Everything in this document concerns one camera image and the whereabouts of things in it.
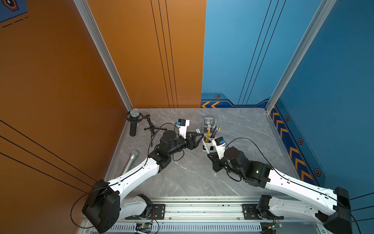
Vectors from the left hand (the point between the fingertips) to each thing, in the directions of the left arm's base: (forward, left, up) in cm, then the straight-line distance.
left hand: (201, 133), depth 73 cm
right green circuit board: (-36, -36, -26) cm, 57 cm away
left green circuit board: (-37, +28, -28) cm, 54 cm away
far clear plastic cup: (+25, -7, -19) cm, 32 cm away
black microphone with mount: (+13, +39, -2) cm, 41 cm away
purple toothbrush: (+9, -10, -13) cm, 18 cm away
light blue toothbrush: (0, +2, +1) cm, 2 cm away
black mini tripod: (+16, +32, -18) cm, 40 cm away
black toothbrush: (+10, -8, -12) cm, 18 cm away
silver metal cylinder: (-4, +42, -23) cm, 48 cm away
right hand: (-9, -4, -6) cm, 12 cm away
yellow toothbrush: (+10, -5, -15) cm, 19 cm away
